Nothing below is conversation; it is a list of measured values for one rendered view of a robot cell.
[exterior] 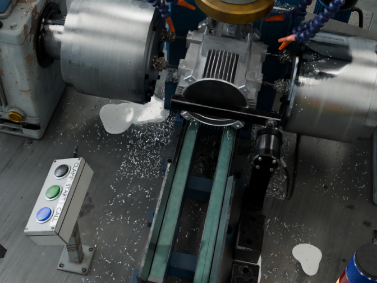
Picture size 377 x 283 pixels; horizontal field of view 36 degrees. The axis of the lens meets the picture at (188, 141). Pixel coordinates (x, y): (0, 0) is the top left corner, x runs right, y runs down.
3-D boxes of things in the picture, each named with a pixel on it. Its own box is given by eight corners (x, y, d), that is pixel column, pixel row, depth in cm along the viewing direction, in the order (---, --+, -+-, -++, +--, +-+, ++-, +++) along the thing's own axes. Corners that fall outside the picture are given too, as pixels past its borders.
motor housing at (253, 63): (188, 66, 153) (193, 9, 138) (258, 79, 152) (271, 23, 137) (172, 122, 141) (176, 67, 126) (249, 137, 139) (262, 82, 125)
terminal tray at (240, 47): (208, 24, 141) (211, 1, 135) (251, 32, 140) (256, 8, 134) (200, 58, 133) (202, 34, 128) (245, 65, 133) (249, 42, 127)
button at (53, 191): (53, 190, 111) (47, 184, 110) (65, 189, 110) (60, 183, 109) (47, 202, 110) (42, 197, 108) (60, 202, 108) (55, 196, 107)
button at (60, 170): (60, 169, 114) (56, 164, 113) (73, 168, 113) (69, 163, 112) (56, 181, 113) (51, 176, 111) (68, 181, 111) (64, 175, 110)
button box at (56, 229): (65, 173, 119) (52, 158, 116) (95, 171, 117) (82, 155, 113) (37, 246, 109) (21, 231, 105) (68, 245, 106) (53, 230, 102)
